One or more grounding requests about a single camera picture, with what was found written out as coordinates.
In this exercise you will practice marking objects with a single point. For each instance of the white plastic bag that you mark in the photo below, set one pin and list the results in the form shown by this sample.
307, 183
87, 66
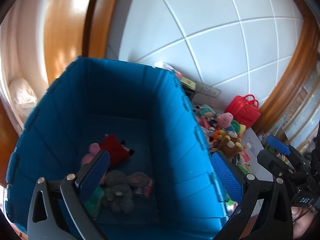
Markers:
22, 95

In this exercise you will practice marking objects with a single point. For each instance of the black gift bag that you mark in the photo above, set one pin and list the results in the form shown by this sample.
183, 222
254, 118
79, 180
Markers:
188, 91

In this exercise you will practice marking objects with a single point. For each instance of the white wall socket strip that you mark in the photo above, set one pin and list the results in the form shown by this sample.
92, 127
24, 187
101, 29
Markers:
207, 90

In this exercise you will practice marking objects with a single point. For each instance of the green duck plush toy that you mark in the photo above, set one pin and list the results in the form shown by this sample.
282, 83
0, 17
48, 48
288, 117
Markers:
239, 128

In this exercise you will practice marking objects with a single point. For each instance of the red and pink plush toy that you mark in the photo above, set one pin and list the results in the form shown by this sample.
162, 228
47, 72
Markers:
117, 151

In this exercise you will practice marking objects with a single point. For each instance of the pink pig plush toy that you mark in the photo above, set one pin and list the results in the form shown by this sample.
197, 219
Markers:
224, 121

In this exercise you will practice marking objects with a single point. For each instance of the red toy suitcase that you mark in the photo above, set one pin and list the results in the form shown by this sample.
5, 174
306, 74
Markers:
245, 109

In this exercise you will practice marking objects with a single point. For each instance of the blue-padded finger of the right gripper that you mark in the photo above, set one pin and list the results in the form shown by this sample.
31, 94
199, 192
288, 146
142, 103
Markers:
278, 145

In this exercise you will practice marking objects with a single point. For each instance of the person's hand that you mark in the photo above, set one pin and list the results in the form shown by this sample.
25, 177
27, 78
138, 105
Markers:
303, 217

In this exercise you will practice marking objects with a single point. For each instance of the grey elephant plush toy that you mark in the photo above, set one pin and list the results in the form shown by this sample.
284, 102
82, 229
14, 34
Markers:
117, 193

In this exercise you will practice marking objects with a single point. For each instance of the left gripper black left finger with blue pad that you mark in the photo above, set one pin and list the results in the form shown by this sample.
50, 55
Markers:
57, 207

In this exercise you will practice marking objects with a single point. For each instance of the pink tissue pack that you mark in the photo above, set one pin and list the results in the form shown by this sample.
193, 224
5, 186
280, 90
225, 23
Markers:
163, 65

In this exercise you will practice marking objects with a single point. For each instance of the brown bear plush toy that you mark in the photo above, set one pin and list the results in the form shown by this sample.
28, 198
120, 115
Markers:
229, 143

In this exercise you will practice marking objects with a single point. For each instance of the blue plastic storage crate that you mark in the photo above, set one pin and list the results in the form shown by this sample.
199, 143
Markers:
176, 192

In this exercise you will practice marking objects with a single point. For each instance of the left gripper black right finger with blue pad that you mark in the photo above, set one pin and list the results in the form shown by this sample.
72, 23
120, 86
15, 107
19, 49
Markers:
274, 220

